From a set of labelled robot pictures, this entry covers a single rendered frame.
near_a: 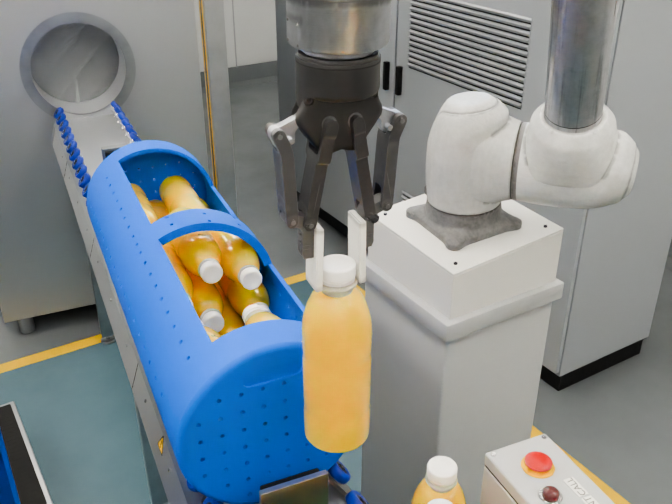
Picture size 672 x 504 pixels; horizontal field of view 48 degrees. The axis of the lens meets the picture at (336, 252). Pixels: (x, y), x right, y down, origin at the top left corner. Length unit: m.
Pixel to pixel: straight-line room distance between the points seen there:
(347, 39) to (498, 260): 0.96
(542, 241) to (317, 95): 1.01
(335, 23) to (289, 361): 0.55
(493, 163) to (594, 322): 1.56
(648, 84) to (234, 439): 1.91
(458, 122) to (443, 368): 0.50
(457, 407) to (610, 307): 1.41
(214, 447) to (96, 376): 2.06
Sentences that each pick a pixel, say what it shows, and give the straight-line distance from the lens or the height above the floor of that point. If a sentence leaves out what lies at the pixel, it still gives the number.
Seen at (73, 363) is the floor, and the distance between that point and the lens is 3.23.
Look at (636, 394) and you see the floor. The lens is 3.12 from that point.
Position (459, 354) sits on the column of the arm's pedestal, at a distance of 1.59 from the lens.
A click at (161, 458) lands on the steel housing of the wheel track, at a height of 0.86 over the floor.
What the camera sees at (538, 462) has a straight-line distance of 1.07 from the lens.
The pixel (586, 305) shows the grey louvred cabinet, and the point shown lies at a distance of 2.87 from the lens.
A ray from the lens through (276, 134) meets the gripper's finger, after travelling 0.68.
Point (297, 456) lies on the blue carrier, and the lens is 1.17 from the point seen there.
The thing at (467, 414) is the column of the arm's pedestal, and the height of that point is 0.73.
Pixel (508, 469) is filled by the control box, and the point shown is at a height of 1.10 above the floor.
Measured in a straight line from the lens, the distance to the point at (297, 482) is 1.10.
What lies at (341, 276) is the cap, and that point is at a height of 1.45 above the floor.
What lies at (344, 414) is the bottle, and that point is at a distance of 0.83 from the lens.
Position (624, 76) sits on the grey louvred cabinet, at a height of 1.20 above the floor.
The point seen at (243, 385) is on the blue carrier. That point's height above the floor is 1.18.
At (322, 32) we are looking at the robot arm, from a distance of 0.64.
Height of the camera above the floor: 1.83
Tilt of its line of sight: 28 degrees down
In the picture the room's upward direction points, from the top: straight up
